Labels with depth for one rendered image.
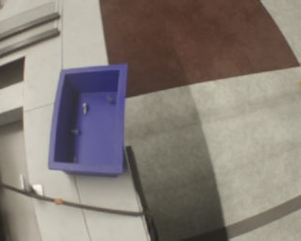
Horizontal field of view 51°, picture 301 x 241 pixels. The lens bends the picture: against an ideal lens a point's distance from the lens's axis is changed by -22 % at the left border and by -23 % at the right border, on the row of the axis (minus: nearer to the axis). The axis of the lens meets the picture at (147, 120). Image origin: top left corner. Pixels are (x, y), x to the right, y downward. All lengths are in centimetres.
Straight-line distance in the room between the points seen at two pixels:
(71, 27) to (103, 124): 34
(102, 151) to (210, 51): 130
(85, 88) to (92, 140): 12
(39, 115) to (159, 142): 94
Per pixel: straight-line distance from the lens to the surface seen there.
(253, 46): 211
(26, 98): 92
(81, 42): 98
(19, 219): 88
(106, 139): 81
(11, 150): 95
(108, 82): 83
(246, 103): 186
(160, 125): 176
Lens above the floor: 156
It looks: 62 degrees down
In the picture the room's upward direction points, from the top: 6 degrees counter-clockwise
